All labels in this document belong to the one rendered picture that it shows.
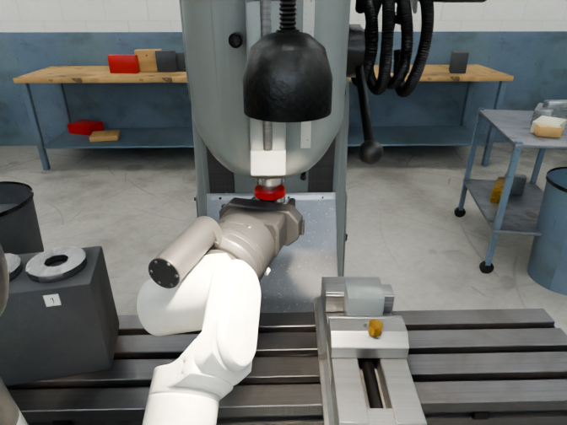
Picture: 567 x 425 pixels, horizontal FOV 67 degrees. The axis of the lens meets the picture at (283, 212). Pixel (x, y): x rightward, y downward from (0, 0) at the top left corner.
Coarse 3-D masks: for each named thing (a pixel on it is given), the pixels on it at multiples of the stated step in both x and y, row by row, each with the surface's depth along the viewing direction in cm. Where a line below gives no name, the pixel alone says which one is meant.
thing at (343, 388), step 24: (336, 288) 78; (384, 288) 78; (336, 312) 79; (384, 312) 79; (336, 360) 68; (360, 360) 70; (384, 360) 68; (336, 384) 64; (360, 384) 64; (384, 384) 65; (408, 384) 64; (336, 408) 62; (360, 408) 60; (384, 408) 64; (408, 408) 60
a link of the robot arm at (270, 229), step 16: (224, 208) 61; (240, 208) 60; (256, 208) 59; (272, 208) 59; (288, 208) 59; (224, 224) 51; (240, 224) 51; (256, 224) 53; (272, 224) 55; (288, 224) 59; (304, 224) 60; (256, 240) 51; (272, 240) 54; (288, 240) 60; (272, 256) 54
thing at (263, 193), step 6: (258, 186) 64; (282, 186) 64; (258, 192) 62; (264, 192) 62; (270, 192) 62; (276, 192) 62; (282, 192) 62; (264, 198) 62; (270, 198) 62; (276, 198) 62
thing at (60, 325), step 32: (32, 256) 74; (64, 256) 72; (96, 256) 74; (32, 288) 65; (64, 288) 66; (96, 288) 70; (0, 320) 66; (32, 320) 67; (64, 320) 69; (96, 320) 70; (0, 352) 69; (32, 352) 70; (64, 352) 71; (96, 352) 73
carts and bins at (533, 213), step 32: (512, 128) 251; (544, 128) 233; (512, 160) 229; (0, 192) 232; (32, 192) 218; (480, 192) 295; (512, 192) 292; (544, 192) 242; (0, 224) 200; (32, 224) 217; (512, 224) 254; (544, 224) 241; (544, 256) 244
